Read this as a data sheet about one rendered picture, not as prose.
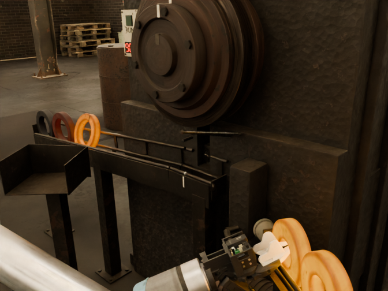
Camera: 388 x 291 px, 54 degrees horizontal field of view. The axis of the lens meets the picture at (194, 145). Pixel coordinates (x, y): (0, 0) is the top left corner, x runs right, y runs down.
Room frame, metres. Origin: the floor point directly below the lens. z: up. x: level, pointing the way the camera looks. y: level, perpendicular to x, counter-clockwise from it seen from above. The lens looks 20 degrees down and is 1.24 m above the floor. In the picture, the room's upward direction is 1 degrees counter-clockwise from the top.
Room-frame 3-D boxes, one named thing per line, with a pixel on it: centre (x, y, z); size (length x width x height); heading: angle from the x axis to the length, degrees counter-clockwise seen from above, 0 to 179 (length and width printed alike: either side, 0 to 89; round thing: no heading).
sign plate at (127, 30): (1.53, 0.18, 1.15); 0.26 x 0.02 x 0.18; 46
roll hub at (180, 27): (1.14, 0.08, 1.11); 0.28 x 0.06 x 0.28; 46
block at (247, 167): (1.06, -0.17, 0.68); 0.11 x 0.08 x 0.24; 136
